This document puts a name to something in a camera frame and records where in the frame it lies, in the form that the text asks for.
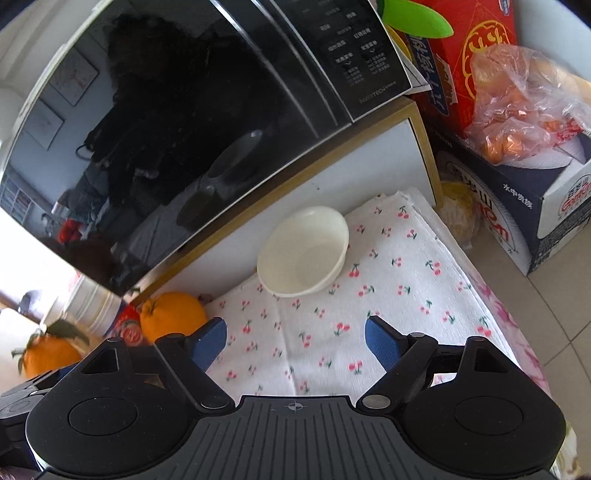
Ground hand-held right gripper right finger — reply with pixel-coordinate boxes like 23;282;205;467
358;316;513;411

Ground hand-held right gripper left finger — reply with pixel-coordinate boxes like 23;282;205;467
78;316;234;412

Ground cream white bowl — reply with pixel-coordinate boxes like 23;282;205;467
257;206;350;297

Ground large orange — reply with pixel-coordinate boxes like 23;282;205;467
139;292;208;345

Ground cherry print tablecloth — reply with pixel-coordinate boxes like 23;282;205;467
198;187;499;398

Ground orange with green leaves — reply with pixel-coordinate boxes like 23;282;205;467
18;319;90;380

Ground red label paper cup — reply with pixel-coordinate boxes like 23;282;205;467
105;304;151;350

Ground stack of white paper cups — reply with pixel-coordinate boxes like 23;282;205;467
68;272;126;335

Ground pink floral cloth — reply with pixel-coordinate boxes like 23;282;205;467
464;270;552;400

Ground yellow plastic bag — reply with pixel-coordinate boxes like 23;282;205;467
436;180;482;246

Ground dark water carton box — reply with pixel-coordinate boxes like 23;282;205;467
433;124;591;278

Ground black microwave oven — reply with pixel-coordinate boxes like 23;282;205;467
0;0;413;297

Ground plastic bag of oranges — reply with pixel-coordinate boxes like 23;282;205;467
465;44;591;166

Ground red cardboard box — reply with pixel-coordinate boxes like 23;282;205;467
394;0;519;136

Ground purple plush toy green leaf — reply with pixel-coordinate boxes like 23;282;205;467
373;0;454;40

